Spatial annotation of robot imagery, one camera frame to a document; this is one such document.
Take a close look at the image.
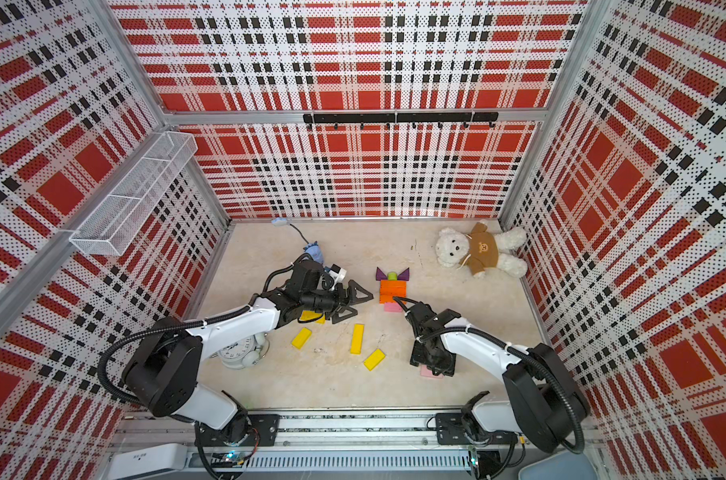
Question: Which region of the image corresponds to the pink block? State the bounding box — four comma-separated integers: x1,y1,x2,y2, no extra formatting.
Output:
419,365,444,380
383,302,403,313

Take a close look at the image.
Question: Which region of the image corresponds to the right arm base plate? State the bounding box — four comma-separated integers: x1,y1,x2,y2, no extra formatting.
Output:
434,413,518,447

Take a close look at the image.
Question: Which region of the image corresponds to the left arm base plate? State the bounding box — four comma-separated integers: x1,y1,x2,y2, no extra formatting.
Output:
196,414,280,447

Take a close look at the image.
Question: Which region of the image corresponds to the yellow block upper left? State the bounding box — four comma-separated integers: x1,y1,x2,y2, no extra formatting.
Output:
298,310,326,324

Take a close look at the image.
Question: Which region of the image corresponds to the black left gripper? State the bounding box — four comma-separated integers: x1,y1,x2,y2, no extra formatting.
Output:
302,280,373,323

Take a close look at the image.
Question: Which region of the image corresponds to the blue plastic toy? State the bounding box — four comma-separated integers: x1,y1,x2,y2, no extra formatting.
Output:
304,241,324,264

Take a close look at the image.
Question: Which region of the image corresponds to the grey bin bottom right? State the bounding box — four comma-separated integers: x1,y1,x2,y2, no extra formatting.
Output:
518,451,598,480

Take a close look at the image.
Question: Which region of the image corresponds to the yellow block lower left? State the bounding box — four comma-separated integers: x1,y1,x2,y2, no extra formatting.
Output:
291,327,312,350

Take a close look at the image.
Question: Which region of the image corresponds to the white teddy bear brown hoodie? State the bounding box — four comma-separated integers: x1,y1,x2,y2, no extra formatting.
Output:
434,220,528,279

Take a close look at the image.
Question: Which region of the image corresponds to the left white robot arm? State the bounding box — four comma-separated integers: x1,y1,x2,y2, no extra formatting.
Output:
97,254,374,444

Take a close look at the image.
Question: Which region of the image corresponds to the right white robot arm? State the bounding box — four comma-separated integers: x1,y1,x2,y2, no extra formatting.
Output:
395,297,590,454

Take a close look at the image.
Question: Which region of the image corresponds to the white twin-bell alarm clock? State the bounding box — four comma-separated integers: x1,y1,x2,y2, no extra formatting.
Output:
217,333,270,370

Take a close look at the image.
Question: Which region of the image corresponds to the yellow upright block centre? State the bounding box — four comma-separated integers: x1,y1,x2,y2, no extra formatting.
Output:
350,324,365,355

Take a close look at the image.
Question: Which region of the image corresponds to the black wall hook rail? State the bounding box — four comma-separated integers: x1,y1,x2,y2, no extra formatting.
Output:
303,111,499,128

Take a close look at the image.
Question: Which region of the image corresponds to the white box bottom left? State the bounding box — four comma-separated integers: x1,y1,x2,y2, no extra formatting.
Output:
107,443,187,480

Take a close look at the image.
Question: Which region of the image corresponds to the yellow block bottom centre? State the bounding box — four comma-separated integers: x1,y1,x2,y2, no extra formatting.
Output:
364,349,386,371

